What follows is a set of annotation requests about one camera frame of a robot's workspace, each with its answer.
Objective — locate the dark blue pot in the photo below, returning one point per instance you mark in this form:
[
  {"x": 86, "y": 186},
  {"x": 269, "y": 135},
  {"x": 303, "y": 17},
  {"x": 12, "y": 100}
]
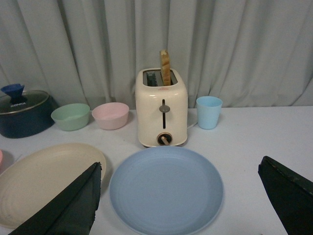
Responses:
[{"x": 29, "y": 122}]

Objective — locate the pink plate edge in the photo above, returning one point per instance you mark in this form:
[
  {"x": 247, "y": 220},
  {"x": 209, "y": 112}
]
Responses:
[{"x": 1, "y": 158}]

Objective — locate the toast slice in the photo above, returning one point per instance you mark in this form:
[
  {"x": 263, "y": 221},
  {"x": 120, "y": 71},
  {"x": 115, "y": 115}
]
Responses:
[{"x": 165, "y": 67}]

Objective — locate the light blue cup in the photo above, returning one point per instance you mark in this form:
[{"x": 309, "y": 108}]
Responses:
[{"x": 208, "y": 111}]

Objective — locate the glass pot lid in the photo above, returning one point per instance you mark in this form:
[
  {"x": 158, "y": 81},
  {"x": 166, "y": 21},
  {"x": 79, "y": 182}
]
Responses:
[{"x": 17, "y": 100}]

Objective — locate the pink bowl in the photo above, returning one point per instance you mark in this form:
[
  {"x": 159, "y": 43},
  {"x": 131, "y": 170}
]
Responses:
[{"x": 111, "y": 116}]

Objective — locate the cream beige plate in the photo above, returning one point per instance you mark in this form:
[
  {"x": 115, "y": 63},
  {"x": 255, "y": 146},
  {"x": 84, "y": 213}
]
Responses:
[{"x": 32, "y": 182}]

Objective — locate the grey curtain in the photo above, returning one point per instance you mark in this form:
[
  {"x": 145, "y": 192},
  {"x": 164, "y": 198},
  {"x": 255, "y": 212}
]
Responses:
[{"x": 249, "y": 53}]

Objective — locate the cream toaster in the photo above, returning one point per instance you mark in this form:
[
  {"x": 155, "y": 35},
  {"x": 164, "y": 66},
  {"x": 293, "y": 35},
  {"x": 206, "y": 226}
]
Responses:
[{"x": 161, "y": 110}]

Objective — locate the green bowl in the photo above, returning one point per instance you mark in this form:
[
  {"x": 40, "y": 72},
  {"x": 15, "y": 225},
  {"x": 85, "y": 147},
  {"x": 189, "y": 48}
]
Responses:
[{"x": 72, "y": 116}]

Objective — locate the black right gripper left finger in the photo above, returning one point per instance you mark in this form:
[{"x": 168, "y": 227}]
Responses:
[{"x": 72, "y": 211}]

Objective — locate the blue plate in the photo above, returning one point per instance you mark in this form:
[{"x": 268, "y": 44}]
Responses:
[{"x": 166, "y": 191}]

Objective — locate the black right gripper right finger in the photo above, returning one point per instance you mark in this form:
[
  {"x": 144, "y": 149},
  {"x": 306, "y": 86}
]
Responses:
[{"x": 290, "y": 194}]

